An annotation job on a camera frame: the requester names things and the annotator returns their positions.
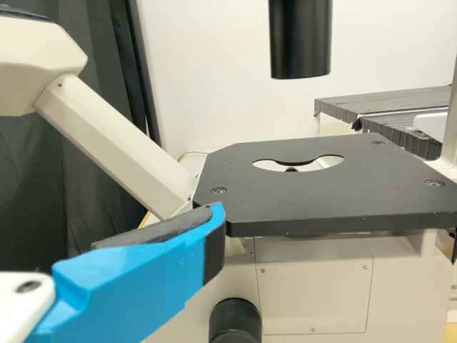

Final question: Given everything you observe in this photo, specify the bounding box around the black platform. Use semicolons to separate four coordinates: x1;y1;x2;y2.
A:
313;84;454;123
358;116;446;161

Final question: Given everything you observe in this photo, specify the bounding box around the cream microscope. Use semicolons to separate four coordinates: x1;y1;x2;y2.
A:
0;0;457;343

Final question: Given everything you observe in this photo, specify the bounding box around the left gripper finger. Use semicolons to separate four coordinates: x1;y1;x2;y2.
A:
24;202;226;343

